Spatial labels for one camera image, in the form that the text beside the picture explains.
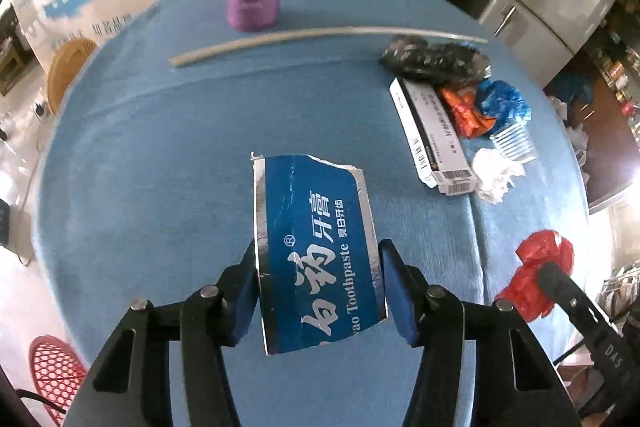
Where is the red plastic bag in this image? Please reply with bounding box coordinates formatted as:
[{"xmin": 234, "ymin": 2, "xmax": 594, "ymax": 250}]
[{"xmin": 496, "ymin": 230, "xmax": 576, "ymax": 322}]

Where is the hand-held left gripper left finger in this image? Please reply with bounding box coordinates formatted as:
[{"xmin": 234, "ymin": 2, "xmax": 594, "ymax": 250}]
[{"xmin": 65, "ymin": 239, "xmax": 263, "ymax": 427}]

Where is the thin white stick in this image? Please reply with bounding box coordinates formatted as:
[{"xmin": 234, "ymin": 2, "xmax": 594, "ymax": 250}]
[{"xmin": 169, "ymin": 25, "xmax": 488, "ymax": 68}]

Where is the black plastic bag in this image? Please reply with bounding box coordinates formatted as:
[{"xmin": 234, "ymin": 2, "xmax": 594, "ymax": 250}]
[{"xmin": 378, "ymin": 34, "xmax": 493, "ymax": 84}]

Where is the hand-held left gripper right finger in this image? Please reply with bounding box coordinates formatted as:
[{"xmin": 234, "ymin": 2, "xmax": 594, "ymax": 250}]
[{"xmin": 377, "ymin": 239, "xmax": 583, "ymax": 427}]

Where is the crumpled blue plastic bag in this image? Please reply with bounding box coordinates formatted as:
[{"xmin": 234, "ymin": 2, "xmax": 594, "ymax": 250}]
[{"xmin": 475, "ymin": 79, "xmax": 532, "ymax": 128}]

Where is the blue tablecloth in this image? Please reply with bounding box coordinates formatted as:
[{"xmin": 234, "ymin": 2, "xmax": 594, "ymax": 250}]
[{"xmin": 30, "ymin": 0, "xmax": 593, "ymax": 427}]

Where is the red plastic stool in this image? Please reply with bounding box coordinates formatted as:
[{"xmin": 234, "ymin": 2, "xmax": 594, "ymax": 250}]
[{"xmin": 29, "ymin": 335, "xmax": 90, "ymax": 427}]

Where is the torn blue toothpaste box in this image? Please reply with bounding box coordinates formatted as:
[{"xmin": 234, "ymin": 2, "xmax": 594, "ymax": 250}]
[{"xmin": 250, "ymin": 152, "xmax": 390, "ymax": 356}]

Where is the crumpled white tissue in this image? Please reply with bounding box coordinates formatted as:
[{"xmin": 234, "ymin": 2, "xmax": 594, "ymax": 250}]
[{"xmin": 470, "ymin": 148, "xmax": 528, "ymax": 204}]

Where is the orange plastic bag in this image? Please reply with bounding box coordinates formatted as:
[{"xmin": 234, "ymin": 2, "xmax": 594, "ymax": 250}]
[{"xmin": 440, "ymin": 86, "xmax": 496, "ymax": 138}]

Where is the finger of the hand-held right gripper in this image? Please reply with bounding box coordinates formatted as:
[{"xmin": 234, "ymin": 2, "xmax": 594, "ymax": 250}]
[{"xmin": 536, "ymin": 261, "xmax": 608, "ymax": 333}]

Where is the clear plastic fringe strip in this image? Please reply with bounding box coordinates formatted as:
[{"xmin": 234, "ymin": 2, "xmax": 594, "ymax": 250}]
[{"xmin": 489, "ymin": 119, "xmax": 536, "ymax": 164}]

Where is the long white cardboard box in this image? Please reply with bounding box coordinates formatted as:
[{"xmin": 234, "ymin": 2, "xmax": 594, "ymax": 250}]
[{"xmin": 389, "ymin": 77, "xmax": 476, "ymax": 196}]

